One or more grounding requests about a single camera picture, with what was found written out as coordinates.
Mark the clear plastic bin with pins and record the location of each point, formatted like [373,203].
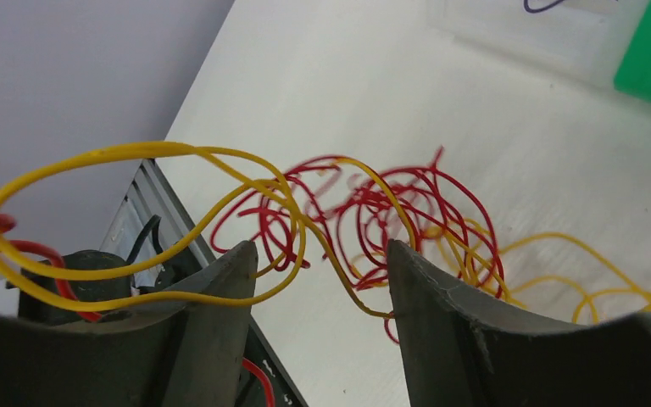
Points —
[585,40]

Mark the aluminium frame rail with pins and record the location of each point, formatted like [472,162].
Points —
[150,194]

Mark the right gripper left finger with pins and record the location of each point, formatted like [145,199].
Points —
[170,353]

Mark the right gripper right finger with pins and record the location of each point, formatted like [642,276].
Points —
[462,347]

